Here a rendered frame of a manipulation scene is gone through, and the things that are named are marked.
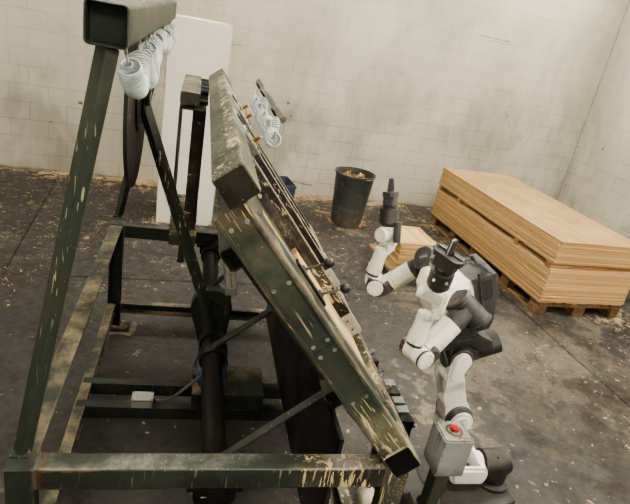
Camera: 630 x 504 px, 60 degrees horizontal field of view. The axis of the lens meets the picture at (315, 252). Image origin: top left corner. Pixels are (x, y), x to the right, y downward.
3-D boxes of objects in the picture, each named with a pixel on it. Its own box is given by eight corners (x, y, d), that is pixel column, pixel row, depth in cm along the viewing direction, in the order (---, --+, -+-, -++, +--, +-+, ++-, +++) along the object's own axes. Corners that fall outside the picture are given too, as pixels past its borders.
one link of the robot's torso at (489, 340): (492, 342, 265) (489, 312, 257) (505, 358, 253) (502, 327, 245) (437, 358, 263) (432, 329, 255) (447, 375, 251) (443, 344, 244)
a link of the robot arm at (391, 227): (387, 216, 261) (386, 239, 263) (373, 216, 254) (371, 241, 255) (407, 218, 253) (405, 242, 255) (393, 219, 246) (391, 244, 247)
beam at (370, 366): (396, 479, 204) (422, 465, 203) (382, 460, 198) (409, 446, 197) (303, 243, 401) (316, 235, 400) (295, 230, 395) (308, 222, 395)
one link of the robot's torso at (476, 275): (475, 302, 266) (468, 237, 250) (510, 341, 236) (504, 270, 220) (417, 319, 264) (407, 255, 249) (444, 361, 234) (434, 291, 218)
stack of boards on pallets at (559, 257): (618, 318, 566) (649, 249, 536) (533, 315, 535) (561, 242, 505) (493, 227, 781) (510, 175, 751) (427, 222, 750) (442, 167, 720)
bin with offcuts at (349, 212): (370, 230, 677) (382, 180, 652) (331, 227, 662) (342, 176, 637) (357, 215, 722) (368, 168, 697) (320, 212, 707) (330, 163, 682)
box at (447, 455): (461, 478, 210) (475, 442, 203) (433, 478, 207) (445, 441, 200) (449, 455, 221) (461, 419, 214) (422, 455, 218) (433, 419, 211)
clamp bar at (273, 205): (350, 340, 262) (393, 315, 260) (211, 127, 209) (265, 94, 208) (345, 329, 271) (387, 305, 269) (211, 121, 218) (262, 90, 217)
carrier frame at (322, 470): (365, 609, 234) (413, 462, 202) (11, 632, 202) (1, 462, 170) (293, 330, 430) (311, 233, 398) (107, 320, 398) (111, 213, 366)
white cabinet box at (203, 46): (211, 226, 598) (233, 26, 519) (155, 222, 581) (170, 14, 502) (207, 206, 651) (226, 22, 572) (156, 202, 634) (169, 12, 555)
